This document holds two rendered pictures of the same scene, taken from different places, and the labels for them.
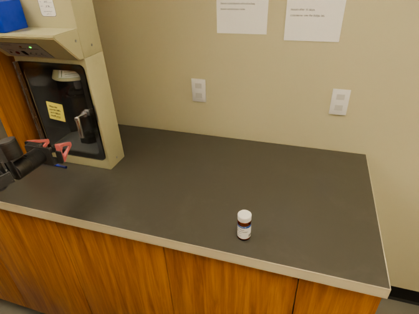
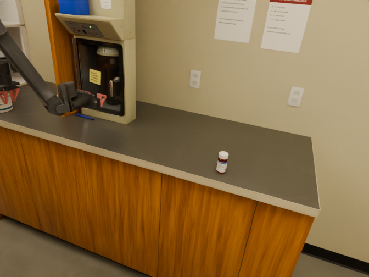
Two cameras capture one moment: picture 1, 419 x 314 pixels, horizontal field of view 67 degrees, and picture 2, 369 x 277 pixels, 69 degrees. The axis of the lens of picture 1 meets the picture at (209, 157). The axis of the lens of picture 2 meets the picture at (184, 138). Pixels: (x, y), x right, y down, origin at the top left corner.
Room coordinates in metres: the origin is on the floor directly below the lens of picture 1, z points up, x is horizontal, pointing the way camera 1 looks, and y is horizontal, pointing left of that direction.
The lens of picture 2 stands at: (-0.29, 0.08, 1.61)
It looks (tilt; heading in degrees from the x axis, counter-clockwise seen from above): 27 degrees down; 0
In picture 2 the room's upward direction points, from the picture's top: 5 degrees clockwise
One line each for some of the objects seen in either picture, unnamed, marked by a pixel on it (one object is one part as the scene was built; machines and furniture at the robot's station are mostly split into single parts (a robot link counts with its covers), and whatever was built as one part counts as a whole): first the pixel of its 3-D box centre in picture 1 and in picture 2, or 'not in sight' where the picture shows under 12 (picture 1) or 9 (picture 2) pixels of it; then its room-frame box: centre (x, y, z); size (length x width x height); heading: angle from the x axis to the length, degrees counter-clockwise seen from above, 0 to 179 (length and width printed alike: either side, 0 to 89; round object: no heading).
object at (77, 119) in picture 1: (82, 124); (113, 87); (1.11, 0.48, 1.17); 0.05 x 0.03 x 0.10; 161
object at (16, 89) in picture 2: not in sight; (9, 93); (0.96, 0.97, 1.13); 0.07 x 0.07 x 0.09; 71
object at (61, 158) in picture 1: (58, 149); (98, 98); (0.94, 0.52, 1.16); 0.09 x 0.07 x 0.07; 161
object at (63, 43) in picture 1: (30, 46); (89, 27); (1.12, 0.59, 1.46); 0.32 x 0.11 x 0.10; 71
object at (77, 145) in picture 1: (62, 113); (99, 78); (1.17, 0.58, 1.19); 0.30 x 0.01 x 0.40; 71
